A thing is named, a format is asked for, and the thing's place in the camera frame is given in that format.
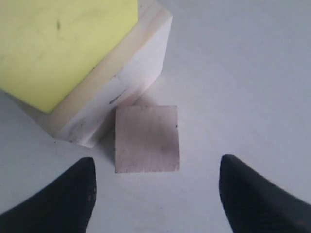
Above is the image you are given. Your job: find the yellow cube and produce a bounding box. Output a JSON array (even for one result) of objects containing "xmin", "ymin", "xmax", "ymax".
[{"xmin": 0, "ymin": 0, "xmax": 138, "ymax": 113}]

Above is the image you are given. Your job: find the large wooden cube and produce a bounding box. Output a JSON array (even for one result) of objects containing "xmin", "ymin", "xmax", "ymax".
[{"xmin": 14, "ymin": 0, "xmax": 173, "ymax": 149}]

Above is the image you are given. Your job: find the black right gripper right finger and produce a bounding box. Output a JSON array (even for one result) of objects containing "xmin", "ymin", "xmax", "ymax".
[{"xmin": 219, "ymin": 154, "xmax": 311, "ymax": 233}]

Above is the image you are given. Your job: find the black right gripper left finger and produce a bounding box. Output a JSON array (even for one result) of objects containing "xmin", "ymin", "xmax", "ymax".
[{"xmin": 0, "ymin": 157, "xmax": 97, "ymax": 233}]

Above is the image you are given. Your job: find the small wooden cube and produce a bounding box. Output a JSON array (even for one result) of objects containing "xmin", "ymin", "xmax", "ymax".
[{"xmin": 115, "ymin": 105, "xmax": 180, "ymax": 173}]

